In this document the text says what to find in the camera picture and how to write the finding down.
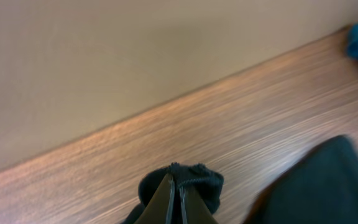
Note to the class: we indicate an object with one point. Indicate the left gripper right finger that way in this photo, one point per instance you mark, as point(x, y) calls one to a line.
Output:
point(193, 208)

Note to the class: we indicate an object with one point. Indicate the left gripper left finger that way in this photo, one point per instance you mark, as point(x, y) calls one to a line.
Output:
point(160, 208)

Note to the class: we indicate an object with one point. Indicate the black polo shirt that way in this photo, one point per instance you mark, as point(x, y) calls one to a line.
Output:
point(321, 188)

